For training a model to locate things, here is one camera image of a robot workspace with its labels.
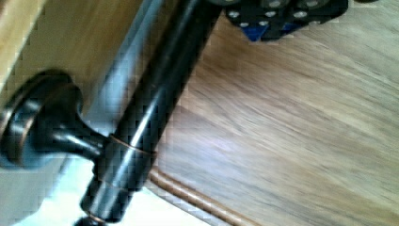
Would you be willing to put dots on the dark wooden cutting board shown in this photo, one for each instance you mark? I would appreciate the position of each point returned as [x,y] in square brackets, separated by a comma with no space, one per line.
[302,131]

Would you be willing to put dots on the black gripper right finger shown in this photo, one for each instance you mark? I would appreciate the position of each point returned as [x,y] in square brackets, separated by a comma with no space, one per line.
[298,14]

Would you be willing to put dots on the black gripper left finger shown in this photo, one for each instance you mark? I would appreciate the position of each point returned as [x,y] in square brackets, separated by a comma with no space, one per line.
[258,19]

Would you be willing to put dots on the black metal drawer handle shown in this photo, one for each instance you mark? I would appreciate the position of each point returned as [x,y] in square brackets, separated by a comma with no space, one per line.
[43,119]

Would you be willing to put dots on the light wooden drawer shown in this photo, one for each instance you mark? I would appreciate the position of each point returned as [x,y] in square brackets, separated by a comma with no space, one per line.
[81,37]

